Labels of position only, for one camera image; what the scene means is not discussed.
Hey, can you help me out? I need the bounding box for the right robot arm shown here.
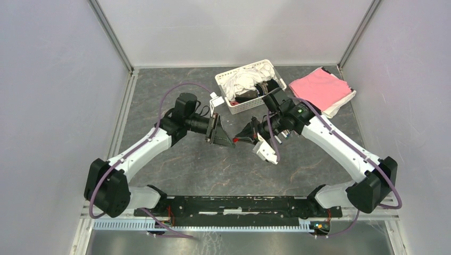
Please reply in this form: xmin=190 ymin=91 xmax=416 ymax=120
xmin=233 ymin=89 xmax=402 ymax=217

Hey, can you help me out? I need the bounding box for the slotted cable duct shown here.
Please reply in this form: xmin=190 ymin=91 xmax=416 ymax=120
xmin=93 ymin=218 xmax=314 ymax=233

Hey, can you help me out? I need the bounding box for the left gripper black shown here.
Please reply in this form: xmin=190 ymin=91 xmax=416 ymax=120
xmin=186 ymin=113 xmax=235 ymax=149

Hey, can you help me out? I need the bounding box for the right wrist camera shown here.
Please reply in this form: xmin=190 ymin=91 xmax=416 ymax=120
xmin=252 ymin=135 xmax=278 ymax=165

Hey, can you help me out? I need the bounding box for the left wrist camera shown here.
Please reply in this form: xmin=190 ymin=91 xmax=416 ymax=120
xmin=209 ymin=92 xmax=224 ymax=116

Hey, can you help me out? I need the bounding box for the black cloth in basket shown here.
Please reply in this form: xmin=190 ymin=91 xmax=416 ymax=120
xmin=235 ymin=79 xmax=280 ymax=104

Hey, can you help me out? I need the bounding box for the pink folded cloth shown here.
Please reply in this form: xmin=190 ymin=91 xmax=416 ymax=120
xmin=289 ymin=67 xmax=356 ymax=118

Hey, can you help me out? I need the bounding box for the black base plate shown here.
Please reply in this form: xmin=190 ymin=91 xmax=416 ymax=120
xmin=150 ymin=195 xmax=343 ymax=227

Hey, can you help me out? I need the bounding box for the white folded cloth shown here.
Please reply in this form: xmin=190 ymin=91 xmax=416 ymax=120
xmin=311 ymin=67 xmax=356 ymax=118

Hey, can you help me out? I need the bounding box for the white cloth in basket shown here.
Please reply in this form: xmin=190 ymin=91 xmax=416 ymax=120
xmin=220 ymin=63 xmax=275 ymax=101

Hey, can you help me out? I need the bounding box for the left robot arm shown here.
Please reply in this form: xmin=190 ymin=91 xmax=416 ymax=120
xmin=83 ymin=93 xmax=235 ymax=218

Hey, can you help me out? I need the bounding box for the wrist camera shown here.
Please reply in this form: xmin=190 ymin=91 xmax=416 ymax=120
xmin=209 ymin=92 xmax=224 ymax=116
xmin=252 ymin=135 xmax=278 ymax=165

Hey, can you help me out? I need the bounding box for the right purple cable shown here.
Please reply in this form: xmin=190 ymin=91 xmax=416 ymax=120
xmin=265 ymin=98 xmax=403 ymax=239

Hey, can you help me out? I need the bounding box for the white plastic basket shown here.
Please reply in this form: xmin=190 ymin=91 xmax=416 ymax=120
xmin=215 ymin=59 xmax=287 ymax=115

